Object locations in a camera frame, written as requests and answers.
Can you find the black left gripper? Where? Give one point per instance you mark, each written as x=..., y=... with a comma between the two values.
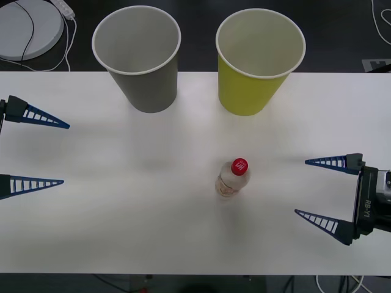
x=2, y=111

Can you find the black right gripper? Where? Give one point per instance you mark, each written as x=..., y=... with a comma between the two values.
x=366, y=201

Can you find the small bottle with red cap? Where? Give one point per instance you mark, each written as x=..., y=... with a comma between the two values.
x=232, y=183

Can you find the round white stand base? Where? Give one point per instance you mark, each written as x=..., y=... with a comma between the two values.
x=42, y=27

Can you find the grey marker tag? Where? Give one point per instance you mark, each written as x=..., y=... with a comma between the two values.
x=377, y=64

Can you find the grey plastic bin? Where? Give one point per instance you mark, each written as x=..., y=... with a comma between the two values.
x=143, y=91

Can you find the yellow-green plastic bin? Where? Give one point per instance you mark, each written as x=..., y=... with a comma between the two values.
x=244, y=94

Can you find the white power strip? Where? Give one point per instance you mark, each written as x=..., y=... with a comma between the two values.
x=65, y=7

